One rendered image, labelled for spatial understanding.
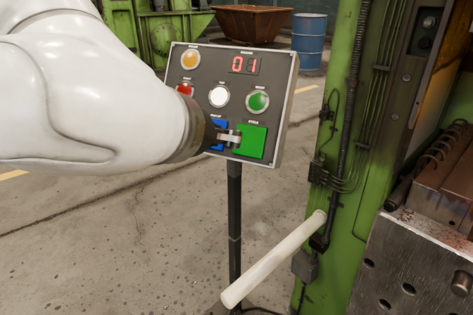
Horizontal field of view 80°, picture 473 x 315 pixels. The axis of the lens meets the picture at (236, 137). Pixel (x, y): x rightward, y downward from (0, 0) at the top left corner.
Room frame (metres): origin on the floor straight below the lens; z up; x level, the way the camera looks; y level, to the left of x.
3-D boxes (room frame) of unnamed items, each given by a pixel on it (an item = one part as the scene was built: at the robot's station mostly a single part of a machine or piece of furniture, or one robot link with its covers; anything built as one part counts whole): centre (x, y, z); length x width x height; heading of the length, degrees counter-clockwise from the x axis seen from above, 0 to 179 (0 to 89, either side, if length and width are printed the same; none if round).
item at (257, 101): (0.64, -0.05, 1.09); 0.05 x 0.03 x 0.04; 43
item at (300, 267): (0.74, -0.27, 0.36); 0.09 x 0.07 x 0.12; 43
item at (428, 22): (0.65, -0.41, 1.24); 0.03 x 0.03 x 0.07; 43
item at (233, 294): (0.59, -0.13, 0.62); 0.44 x 0.05 x 0.05; 133
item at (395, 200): (0.58, -0.46, 0.93); 0.40 x 0.03 x 0.03; 133
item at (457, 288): (0.32, -0.40, 0.87); 0.04 x 0.03 x 0.03; 133
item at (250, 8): (7.64, -0.31, 0.42); 1.89 x 1.20 x 0.85; 37
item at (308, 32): (5.23, -1.26, 0.44); 0.59 x 0.59 x 0.88
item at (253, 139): (0.59, -0.03, 1.01); 0.07 x 0.05 x 0.07; 68
